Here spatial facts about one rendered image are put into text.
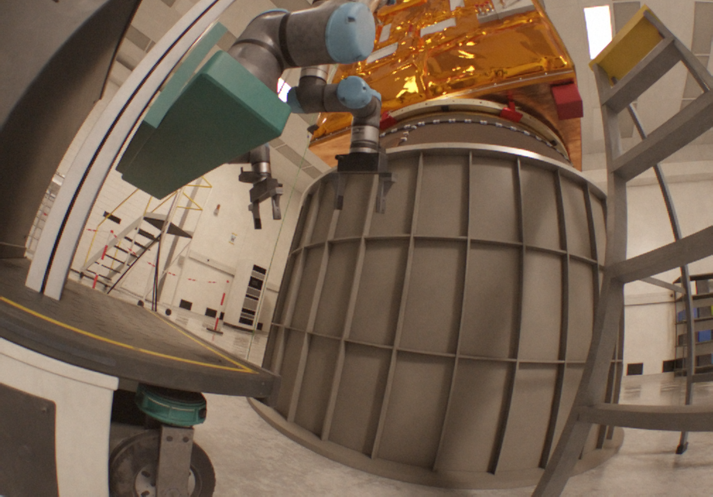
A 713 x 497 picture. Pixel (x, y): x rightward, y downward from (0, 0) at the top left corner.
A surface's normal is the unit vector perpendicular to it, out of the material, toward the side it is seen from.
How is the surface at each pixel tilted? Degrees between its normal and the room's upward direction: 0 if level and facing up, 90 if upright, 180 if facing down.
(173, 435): 90
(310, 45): 166
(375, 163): 113
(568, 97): 90
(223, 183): 90
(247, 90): 90
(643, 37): 180
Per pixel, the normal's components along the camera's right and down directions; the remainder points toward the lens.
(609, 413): -0.96, -0.25
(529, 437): 0.02, -0.37
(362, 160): -0.55, -0.01
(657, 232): -0.57, -0.40
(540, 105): -0.18, 0.91
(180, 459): 0.80, -0.07
